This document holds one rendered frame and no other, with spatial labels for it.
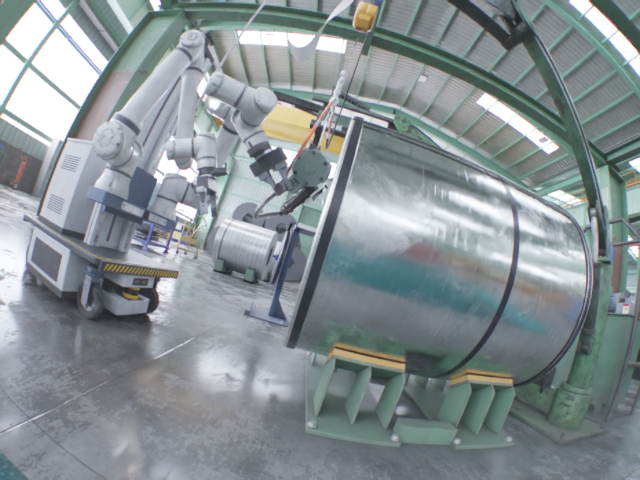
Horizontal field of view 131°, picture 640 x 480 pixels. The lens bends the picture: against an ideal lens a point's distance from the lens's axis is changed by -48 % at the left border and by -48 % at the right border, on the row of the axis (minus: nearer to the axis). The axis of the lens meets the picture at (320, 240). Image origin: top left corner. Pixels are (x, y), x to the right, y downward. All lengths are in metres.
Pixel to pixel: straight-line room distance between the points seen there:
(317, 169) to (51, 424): 1.19
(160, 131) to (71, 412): 1.59
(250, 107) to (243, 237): 5.53
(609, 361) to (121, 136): 3.40
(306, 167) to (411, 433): 1.12
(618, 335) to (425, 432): 1.97
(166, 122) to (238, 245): 4.72
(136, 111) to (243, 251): 5.27
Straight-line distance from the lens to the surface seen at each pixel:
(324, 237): 0.83
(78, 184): 1.69
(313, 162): 1.10
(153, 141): 1.88
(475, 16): 1.34
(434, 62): 4.24
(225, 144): 1.56
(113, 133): 1.27
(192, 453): 0.81
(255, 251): 6.22
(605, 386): 2.76
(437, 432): 1.24
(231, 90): 0.93
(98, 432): 0.81
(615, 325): 2.77
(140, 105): 1.33
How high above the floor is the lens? 0.53
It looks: 8 degrees up
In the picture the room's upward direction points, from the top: 17 degrees clockwise
